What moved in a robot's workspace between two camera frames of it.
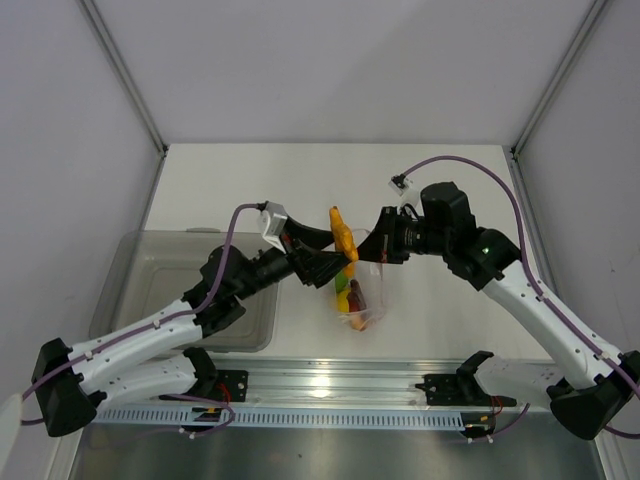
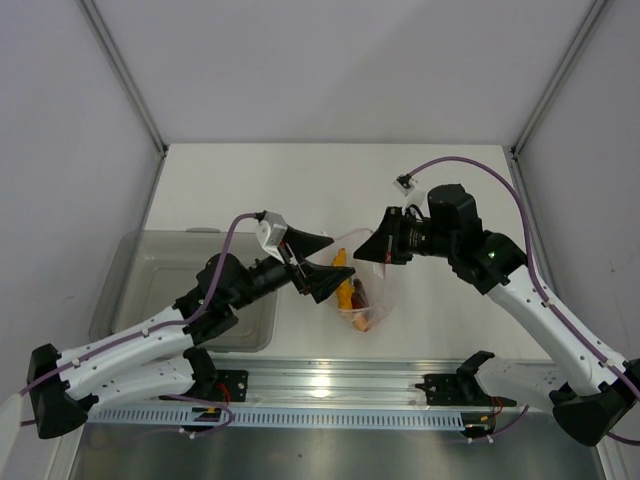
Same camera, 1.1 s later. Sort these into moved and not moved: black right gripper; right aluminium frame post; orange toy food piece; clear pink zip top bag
Moved: orange toy food piece
Not moved: clear pink zip top bag; black right gripper; right aluminium frame post
